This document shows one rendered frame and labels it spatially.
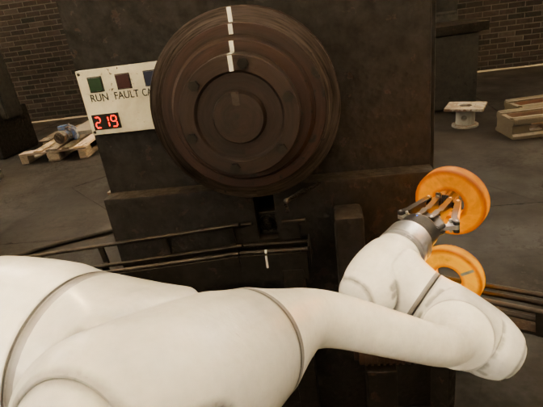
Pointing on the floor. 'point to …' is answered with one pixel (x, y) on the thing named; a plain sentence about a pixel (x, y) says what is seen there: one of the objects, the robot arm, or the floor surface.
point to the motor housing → (380, 379)
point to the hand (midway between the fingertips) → (451, 194)
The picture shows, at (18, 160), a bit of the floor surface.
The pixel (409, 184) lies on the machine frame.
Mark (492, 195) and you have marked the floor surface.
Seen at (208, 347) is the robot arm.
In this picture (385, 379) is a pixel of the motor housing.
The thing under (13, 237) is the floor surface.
